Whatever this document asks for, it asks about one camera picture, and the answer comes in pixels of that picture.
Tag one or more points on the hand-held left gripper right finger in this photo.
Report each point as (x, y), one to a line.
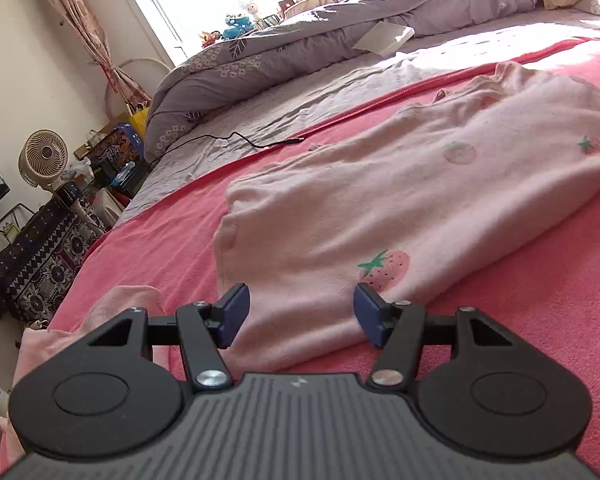
(372, 315)

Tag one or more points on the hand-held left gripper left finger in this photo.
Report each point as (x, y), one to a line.
(232, 315)

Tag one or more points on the pink strawberry lettered shirt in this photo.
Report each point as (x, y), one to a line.
(125, 305)

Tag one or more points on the pink strawberry pants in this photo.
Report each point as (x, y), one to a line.
(405, 200)

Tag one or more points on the pink towel blanket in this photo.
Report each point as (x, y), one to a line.
(530, 310)

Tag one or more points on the colourful game box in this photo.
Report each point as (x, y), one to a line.
(112, 152)

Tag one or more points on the patterned cloth covered table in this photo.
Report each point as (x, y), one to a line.
(35, 260)

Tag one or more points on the yellow bag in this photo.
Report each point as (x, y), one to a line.
(140, 120)

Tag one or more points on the grey bed sheet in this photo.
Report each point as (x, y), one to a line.
(330, 85)

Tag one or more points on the cream standing fan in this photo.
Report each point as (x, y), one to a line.
(42, 157)

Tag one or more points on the pink hula hoop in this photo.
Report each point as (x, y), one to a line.
(130, 67)

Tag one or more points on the white flat box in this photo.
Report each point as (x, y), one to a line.
(385, 37)

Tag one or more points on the orange plush toy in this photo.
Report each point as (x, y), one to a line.
(209, 37)

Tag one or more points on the purple floral duvet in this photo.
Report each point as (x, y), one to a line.
(330, 30)

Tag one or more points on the blue plush toy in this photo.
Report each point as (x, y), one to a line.
(236, 25)

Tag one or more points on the white plush toy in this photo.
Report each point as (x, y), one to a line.
(252, 10)

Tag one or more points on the pink floral curtain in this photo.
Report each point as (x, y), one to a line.
(87, 35)

